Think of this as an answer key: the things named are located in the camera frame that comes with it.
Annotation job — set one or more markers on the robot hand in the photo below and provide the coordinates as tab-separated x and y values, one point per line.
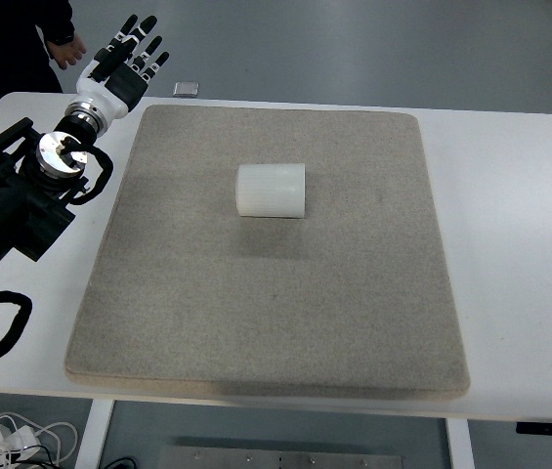
119	90

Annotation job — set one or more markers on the white cup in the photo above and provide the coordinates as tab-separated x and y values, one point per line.
270	190

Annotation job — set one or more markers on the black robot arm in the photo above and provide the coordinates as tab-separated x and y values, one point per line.
7	205

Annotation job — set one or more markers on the person's hand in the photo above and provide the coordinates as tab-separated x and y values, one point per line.
68	53

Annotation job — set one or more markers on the small grey floor plate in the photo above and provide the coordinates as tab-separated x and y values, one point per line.
186	88

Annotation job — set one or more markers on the person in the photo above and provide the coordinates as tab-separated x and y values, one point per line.
2	49

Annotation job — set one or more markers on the grey-brown felt mat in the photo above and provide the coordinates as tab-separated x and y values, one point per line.
266	303

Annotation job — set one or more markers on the white table leg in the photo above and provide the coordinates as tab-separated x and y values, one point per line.
94	435
460	444

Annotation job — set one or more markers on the grey metal plate with screws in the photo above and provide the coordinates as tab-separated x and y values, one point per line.
280	459

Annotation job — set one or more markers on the black table control panel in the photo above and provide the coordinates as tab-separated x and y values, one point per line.
551	429

